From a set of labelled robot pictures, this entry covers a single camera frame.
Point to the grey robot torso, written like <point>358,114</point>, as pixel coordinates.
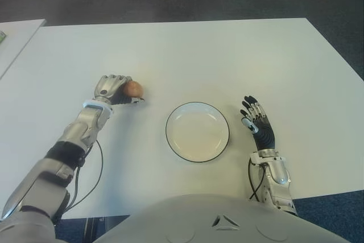
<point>227,223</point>

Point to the white side table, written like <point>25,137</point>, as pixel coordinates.
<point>17,43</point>

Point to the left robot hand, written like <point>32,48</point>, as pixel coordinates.
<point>108,88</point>

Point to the red yellow apple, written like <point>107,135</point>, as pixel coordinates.
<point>135,89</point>

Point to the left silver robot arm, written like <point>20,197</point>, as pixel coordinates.
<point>79,129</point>

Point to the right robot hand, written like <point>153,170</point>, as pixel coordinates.
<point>266,137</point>

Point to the grey table leg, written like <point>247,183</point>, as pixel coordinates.
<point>91,230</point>

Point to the white plate with black rim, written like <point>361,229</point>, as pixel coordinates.
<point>197,132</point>

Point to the green item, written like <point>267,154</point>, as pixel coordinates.
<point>2,37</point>

